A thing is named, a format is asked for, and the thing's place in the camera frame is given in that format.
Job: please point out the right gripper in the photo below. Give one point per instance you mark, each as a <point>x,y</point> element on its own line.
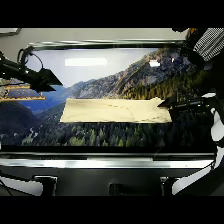
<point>185,104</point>

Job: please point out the beige pants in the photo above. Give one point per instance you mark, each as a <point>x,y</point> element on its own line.
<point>113,111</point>

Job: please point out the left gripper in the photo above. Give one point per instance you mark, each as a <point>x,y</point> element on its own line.
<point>45,80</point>

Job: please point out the black and white checked shirt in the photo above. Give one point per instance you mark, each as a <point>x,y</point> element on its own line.
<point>211,43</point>

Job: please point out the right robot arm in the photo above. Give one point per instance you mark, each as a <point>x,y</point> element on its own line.
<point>218,128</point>

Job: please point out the silver frame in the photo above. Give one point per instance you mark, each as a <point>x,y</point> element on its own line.
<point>106,163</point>

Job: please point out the black garment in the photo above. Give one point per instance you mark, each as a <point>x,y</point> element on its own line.
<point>193,56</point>

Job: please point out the blue checked shirt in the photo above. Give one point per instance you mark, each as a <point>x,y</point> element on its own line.
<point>20,93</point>

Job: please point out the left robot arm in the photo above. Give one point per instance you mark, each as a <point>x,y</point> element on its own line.
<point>13,70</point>

